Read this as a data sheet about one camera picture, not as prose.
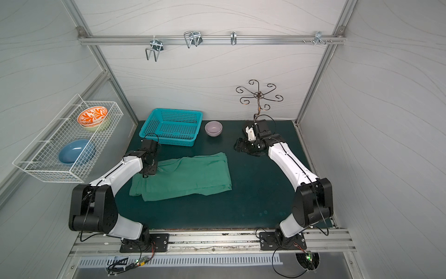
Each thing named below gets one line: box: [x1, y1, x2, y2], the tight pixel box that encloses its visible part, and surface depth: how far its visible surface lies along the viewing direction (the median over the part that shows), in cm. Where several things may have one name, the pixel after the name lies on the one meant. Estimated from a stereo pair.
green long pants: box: [129, 152, 233, 202], surface depth 90 cm
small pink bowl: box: [204, 120, 223, 138], surface depth 113 cm
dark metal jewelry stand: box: [235, 79, 284, 122], surface depth 92 cm
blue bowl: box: [58, 138, 96, 166], surface depth 65 cm
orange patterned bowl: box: [76, 105, 109, 128], surface depth 75 cm
